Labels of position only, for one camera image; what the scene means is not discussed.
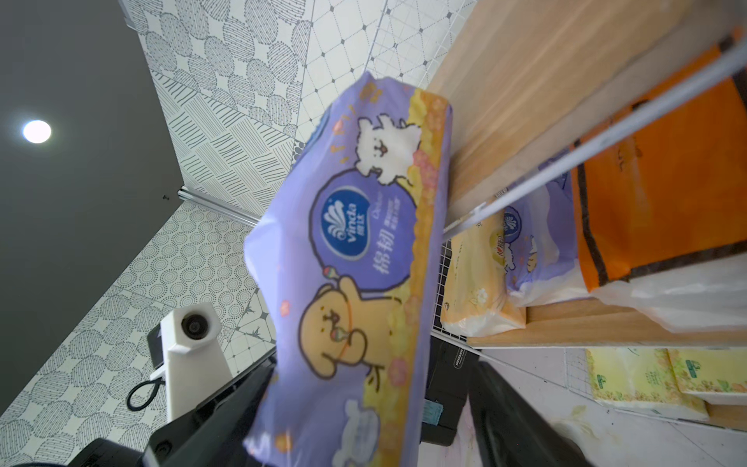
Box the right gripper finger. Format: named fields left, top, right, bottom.
left=468, top=361, right=591, bottom=466

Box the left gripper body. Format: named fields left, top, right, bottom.
left=142, top=349, right=276, bottom=466

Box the yellow tissue pack shelf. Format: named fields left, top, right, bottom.
left=441, top=212, right=526, bottom=338

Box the purple tissue pack shelf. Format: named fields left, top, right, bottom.
left=504, top=170, right=589, bottom=307
left=244, top=73, right=452, bottom=466

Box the purple tissue pack top shelf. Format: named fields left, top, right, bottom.
left=244, top=73, right=452, bottom=466

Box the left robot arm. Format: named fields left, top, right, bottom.
left=69, top=348, right=276, bottom=466

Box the green tissue pack middle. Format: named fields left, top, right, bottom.
left=586, top=348, right=709, bottom=421

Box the green tissue pack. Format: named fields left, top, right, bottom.
left=667, top=348, right=746, bottom=406
left=586, top=348, right=709, bottom=421

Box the green tissue pack right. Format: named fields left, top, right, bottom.
left=667, top=348, right=746, bottom=406

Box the orange tissue pack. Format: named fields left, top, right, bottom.
left=570, top=43, right=747, bottom=334

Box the white wire wooden shelf rack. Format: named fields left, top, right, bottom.
left=428, top=0, right=747, bottom=433

